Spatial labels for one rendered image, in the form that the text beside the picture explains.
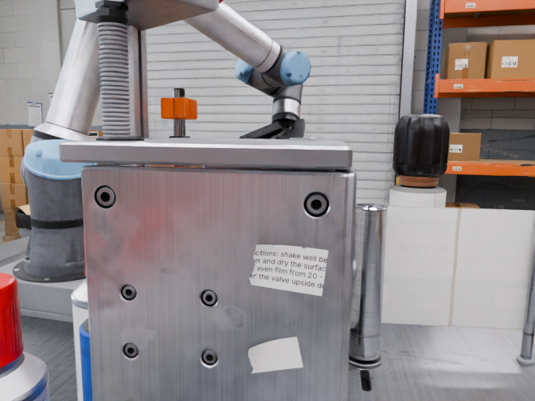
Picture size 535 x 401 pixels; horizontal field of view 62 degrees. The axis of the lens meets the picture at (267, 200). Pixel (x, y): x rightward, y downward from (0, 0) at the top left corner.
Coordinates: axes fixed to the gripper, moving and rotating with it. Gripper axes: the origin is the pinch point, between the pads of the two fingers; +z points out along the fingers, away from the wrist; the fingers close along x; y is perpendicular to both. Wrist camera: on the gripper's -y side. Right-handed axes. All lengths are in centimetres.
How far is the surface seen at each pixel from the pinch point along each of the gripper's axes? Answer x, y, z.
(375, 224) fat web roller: -53, 20, 25
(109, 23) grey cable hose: -65, -9, 8
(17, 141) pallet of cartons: 224, -270, -132
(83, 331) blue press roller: -80, 4, 40
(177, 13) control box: -61, -4, 3
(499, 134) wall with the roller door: 318, 181, -202
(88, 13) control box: -61, -15, 3
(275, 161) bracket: -86, 13, 34
